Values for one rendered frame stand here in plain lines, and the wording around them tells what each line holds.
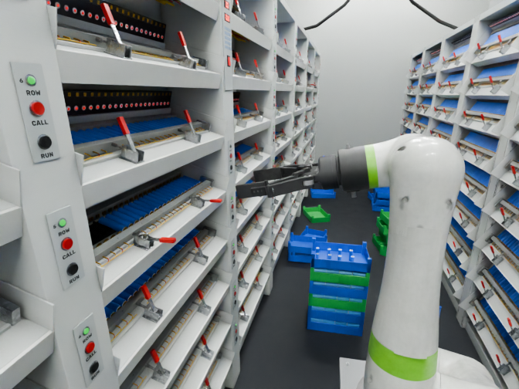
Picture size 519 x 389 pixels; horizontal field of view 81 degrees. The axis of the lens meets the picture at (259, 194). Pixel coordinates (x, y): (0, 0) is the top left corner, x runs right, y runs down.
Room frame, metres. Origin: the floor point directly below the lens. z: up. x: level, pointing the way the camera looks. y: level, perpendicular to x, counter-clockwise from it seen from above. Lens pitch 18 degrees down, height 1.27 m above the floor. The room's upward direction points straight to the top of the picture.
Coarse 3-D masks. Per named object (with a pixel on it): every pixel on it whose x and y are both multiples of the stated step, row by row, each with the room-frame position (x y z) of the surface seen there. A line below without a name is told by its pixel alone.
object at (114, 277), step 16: (192, 176) 1.07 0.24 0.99; (208, 176) 1.05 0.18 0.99; (208, 192) 0.99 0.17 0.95; (224, 192) 1.02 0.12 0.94; (192, 208) 0.84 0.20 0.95; (208, 208) 0.89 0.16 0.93; (160, 224) 0.72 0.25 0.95; (176, 224) 0.74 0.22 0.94; (192, 224) 0.80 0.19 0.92; (176, 240) 0.71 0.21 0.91; (128, 256) 0.57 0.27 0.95; (144, 256) 0.58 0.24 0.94; (160, 256) 0.64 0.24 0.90; (112, 272) 0.51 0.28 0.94; (128, 272) 0.53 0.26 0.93; (112, 288) 0.48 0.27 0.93
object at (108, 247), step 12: (192, 192) 0.90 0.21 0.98; (168, 204) 0.79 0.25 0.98; (180, 204) 0.83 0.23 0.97; (156, 216) 0.71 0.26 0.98; (168, 216) 0.75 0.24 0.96; (132, 228) 0.63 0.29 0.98; (144, 228) 0.66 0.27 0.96; (108, 240) 0.57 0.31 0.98; (120, 240) 0.58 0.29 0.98; (96, 252) 0.52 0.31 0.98; (108, 252) 0.55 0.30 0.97; (120, 252) 0.56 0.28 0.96
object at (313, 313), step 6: (312, 312) 1.41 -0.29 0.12; (318, 312) 1.40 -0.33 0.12; (324, 312) 1.39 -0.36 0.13; (330, 312) 1.39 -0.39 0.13; (318, 318) 1.40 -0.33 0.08; (324, 318) 1.39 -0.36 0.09; (330, 318) 1.39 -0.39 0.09; (336, 318) 1.38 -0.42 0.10; (342, 318) 1.37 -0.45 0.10; (348, 318) 1.37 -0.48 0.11; (354, 318) 1.36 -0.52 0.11; (360, 318) 1.36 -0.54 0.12
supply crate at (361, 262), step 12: (312, 240) 1.59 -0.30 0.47; (312, 252) 1.42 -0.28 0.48; (324, 252) 1.56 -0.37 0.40; (336, 252) 1.56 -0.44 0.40; (348, 252) 1.56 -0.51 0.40; (360, 252) 1.55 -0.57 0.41; (312, 264) 1.41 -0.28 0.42; (324, 264) 1.40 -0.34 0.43; (336, 264) 1.39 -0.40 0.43; (348, 264) 1.37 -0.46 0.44; (360, 264) 1.36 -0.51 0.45
